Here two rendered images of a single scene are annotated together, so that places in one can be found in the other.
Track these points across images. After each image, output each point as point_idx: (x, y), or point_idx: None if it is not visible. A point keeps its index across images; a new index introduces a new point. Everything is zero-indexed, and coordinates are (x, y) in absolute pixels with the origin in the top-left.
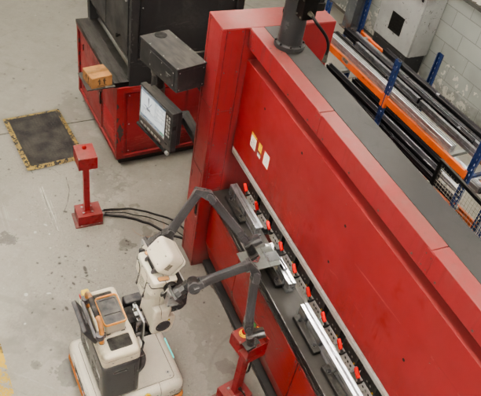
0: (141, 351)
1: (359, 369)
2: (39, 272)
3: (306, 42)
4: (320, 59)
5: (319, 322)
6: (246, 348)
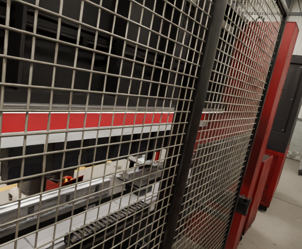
0: (50, 176)
1: (4, 180)
2: (107, 177)
3: (265, 38)
4: (279, 57)
5: (89, 186)
6: (50, 178)
